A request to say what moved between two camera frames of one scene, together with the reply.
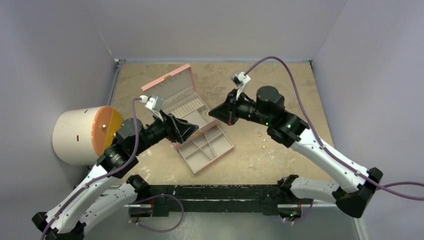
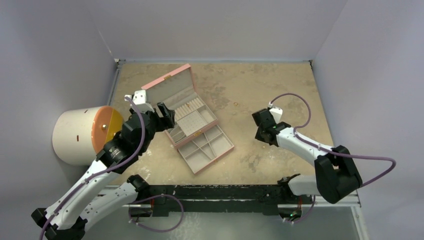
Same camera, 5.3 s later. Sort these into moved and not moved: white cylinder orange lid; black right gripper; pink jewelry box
Moved: black right gripper
Not moved: pink jewelry box; white cylinder orange lid
